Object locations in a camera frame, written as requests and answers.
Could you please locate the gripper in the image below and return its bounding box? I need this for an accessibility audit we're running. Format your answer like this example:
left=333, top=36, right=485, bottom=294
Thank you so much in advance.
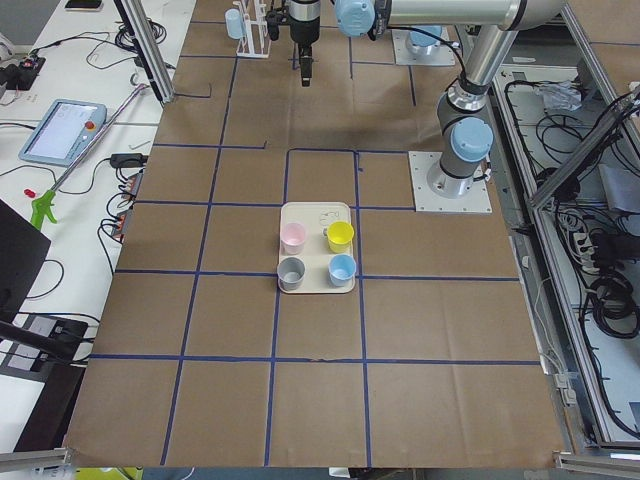
left=298, top=44, right=314, bottom=87

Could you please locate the light blue cup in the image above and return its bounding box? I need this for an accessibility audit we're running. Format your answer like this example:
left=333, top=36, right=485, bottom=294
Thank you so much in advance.
left=328, top=254, right=356, bottom=287
left=225, top=8, right=244, bottom=40

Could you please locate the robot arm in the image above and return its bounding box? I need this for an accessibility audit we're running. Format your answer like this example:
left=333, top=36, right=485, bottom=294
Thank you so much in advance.
left=288, top=0, right=321, bottom=87
left=334, top=0, right=565, bottom=199

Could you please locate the pink cup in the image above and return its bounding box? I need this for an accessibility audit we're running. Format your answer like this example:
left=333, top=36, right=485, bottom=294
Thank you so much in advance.
left=280, top=222, right=307, bottom=255

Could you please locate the yellow cup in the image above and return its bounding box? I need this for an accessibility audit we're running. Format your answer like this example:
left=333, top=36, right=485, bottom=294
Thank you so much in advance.
left=326, top=221, right=355, bottom=254

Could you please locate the grey cup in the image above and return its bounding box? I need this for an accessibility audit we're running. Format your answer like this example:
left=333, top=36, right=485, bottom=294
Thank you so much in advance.
left=277, top=257, right=306, bottom=292

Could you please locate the cream plastic tray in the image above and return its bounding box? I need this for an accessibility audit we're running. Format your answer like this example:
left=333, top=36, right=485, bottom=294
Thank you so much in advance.
left=278, top=202, right=355, bottom=294

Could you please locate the blue teach pendant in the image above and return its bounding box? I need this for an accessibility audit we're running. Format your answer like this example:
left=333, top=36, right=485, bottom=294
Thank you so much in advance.
left=18, top=99, right=107, bottom=167

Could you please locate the black smartphone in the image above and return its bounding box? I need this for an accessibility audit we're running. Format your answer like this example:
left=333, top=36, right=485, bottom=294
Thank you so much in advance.
left=64, top=0, right=103, bottom=12

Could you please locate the black monitor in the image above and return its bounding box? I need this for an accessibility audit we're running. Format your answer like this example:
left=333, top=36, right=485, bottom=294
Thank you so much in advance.
left=0, top=201, right=51, bottom=323

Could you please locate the white wire cup rack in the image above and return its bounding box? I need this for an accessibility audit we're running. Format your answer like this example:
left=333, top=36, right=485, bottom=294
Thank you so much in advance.
left=233, top=0, right=271, bottom=59

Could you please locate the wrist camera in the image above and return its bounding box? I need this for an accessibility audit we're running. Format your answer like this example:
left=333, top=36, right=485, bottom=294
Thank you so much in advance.
left=265, top=9, right=287, bottom=41

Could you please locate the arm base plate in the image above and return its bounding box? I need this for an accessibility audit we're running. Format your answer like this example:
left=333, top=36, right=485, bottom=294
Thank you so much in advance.
left=408, top=151, right=492, bottom=215
left=392, top=30, right=456, bottom=67

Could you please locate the aluminium frame post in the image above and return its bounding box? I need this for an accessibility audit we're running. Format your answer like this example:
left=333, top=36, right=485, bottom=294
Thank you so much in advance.
left=114, top=0, right=175, bottom=104

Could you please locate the green handled reacher grabber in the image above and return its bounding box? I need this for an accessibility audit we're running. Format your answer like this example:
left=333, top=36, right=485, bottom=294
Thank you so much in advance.
left=30, top=83, right=150, bottom=230

